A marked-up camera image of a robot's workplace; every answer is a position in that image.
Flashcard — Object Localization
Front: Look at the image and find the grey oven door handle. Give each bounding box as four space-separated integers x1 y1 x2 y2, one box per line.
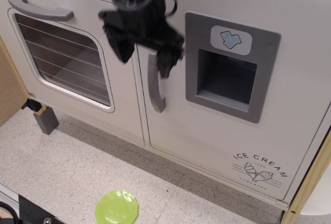
8 0 74 22

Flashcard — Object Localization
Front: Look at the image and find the white toy fridge door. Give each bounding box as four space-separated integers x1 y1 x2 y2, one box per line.
138 0 330 208

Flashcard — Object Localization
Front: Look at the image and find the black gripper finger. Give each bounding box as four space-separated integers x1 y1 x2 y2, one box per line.
104 28 134 63
157 46 184 78

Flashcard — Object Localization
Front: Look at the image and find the grey ice dispenser panel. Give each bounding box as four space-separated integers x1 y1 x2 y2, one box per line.
185 12 281 123

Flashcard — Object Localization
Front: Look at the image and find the black base plate with screw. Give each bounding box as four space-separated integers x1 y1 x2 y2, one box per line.
19 195 64 224

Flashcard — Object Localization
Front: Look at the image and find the grey kitchen leg block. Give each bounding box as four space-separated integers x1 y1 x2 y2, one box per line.
34 108 59 135

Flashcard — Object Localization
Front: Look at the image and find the black red cable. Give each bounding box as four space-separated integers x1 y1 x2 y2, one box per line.
0 200 26 224

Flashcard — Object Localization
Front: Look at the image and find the black clamp bracket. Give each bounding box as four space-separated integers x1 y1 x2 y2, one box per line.
21 98 42 112

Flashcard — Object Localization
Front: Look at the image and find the white toy oven door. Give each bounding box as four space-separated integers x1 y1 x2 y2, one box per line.
1 0 144 145

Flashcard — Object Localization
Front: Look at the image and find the green plastic plate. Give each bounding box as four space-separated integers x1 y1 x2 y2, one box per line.
95 190 139 223

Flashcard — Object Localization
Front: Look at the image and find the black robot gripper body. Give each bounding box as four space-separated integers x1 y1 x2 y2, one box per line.
98 6 184 51

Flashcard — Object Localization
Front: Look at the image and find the wooden left side panel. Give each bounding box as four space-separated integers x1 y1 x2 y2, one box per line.
1 38 28 126

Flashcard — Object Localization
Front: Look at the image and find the wooden right side post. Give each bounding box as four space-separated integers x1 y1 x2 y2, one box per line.
280 128 330 223

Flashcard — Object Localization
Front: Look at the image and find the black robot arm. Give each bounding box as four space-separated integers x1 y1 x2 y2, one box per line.
98 0 184 78

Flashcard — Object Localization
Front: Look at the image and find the grey fridge door handle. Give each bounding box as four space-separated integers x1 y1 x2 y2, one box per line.
147 52 166 113

